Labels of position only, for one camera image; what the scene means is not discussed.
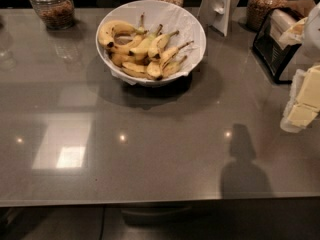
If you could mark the white packets in rack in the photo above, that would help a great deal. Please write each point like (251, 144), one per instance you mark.
(285, 30)

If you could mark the white bowl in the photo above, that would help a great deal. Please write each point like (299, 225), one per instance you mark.
(150, 15)

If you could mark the white sign stand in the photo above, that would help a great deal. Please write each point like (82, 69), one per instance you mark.
(216, 14)

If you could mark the large curved yellow banana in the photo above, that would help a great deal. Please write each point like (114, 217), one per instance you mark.
(110, 29)

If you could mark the glass jar with nuts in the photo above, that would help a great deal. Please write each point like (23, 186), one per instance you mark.
(55, 14)

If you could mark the white paper bowl liner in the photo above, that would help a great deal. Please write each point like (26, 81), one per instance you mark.
(173, 17)

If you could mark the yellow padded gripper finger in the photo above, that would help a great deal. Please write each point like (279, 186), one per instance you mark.
(309, 93)
(301, 116)

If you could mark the glass jar with granola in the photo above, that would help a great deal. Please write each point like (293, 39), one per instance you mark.
(258, 9)

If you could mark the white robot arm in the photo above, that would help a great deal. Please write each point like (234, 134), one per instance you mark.
(311, 41)

